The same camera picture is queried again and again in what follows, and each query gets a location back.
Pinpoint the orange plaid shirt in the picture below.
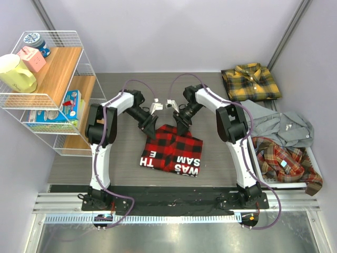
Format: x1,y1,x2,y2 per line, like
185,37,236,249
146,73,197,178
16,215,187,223
251,137,324,197

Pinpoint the blue product box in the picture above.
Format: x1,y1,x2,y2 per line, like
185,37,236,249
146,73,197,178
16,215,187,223
27,90,84,123

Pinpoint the yellow plaid folded shirt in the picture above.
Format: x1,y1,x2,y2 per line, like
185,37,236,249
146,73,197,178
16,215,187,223
221,63,282,102

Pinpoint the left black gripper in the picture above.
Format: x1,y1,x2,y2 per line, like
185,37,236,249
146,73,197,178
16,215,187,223
125,107,158,140

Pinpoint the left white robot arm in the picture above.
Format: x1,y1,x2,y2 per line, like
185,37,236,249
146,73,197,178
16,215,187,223
83,90,163,210

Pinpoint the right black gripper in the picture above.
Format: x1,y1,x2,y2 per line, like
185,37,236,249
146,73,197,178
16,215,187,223
173,103,203,138

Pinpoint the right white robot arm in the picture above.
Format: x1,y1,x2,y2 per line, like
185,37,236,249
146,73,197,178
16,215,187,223
173,84,262,208

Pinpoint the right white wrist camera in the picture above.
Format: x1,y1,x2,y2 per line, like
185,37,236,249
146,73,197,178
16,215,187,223
165,99,179,112

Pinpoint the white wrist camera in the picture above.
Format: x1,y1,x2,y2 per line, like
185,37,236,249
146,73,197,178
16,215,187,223
149,98,163,115
165,99,179,112

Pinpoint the yellow mug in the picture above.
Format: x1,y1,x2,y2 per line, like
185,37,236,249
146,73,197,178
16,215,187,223
1,54,37,93

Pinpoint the white laundry basket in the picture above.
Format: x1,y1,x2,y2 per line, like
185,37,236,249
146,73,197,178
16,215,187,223
244,126,321,190

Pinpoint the blue round tin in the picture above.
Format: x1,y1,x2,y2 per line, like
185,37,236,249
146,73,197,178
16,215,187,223
23,32,51,58

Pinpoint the white wire shelf rack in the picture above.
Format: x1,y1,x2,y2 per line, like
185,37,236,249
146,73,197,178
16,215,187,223
1,31,107,157

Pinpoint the purple cable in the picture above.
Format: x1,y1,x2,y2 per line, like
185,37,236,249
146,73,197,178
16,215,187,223
93,79,160,229
167,73,284,232

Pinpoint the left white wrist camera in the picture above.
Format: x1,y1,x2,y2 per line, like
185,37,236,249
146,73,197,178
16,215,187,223
149,98,163,115

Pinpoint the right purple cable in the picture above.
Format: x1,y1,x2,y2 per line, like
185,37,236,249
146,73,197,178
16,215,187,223
167,73,284,232

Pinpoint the red black plaid shirt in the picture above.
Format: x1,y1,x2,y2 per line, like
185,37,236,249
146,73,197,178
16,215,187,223
140,124,203,177

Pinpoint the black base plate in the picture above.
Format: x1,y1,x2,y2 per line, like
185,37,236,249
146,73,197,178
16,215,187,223
77,186,269,217

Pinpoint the grey long sleeve shirt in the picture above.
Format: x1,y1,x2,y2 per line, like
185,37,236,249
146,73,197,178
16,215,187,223
241,100,314,148

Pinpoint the pink cube box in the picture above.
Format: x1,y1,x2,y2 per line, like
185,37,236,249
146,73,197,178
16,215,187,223
17,46,46,73

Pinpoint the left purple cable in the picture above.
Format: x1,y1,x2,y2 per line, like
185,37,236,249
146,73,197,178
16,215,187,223
93,79,160,229

